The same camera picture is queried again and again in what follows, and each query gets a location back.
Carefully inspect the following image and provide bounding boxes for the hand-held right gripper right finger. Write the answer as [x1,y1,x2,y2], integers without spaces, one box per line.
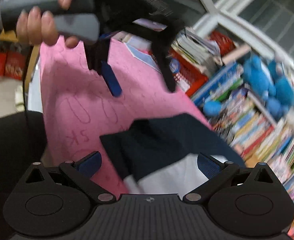
[183,152,279,203]

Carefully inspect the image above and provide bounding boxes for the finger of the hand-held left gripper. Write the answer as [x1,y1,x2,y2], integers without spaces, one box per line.
[85,38,124,98]
[149,31,178,93]

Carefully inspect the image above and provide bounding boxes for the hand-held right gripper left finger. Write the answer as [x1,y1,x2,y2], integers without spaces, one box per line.
[18,151,117,203]

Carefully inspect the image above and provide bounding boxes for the navy white jacket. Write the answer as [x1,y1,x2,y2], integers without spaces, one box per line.
[99,112,247,196]

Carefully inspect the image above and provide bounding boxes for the person's left hand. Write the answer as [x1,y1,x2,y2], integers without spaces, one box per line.
[15,0,82,49]

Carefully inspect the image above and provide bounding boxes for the blue booklet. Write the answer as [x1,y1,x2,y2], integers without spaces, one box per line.
[124,42,163,75]

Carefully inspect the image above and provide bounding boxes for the red plastic crate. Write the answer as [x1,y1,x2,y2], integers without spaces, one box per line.
[168,47,209,98]

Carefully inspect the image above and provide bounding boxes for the stack of papers and books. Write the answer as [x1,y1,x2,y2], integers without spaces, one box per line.
[171,27,224,76]

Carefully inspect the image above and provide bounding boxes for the black miniature bicycle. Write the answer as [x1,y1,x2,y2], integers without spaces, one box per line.
[212,110,235,141]

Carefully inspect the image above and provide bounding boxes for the row of picture books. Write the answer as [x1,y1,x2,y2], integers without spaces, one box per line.
[212,87,275,161]

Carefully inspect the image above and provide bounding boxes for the blue round plush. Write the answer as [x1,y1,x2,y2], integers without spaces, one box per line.
[203,101,223,117]

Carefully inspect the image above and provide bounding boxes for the row of tall blue books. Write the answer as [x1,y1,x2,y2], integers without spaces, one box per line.
[191,62,245,108]

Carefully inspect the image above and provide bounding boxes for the red plastic basket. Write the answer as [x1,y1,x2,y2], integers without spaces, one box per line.
[209,30,237,57]

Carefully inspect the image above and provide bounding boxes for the row of green yellow books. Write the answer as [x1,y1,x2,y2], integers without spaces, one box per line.
[257,120,294,181]

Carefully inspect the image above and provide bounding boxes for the white shelf board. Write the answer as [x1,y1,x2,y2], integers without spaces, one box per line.
[247,90,279,128]

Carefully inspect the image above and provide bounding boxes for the blue whale plush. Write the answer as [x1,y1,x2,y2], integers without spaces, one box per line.
[242,55,278,101]

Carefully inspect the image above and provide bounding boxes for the blue white cat plush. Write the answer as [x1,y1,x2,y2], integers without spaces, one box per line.
[266,60,294,121]

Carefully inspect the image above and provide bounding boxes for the red cartons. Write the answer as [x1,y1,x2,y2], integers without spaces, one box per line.
[0,41,29,81]

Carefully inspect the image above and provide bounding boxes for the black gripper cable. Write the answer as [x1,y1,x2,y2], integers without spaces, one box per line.
[22,44,35,131]

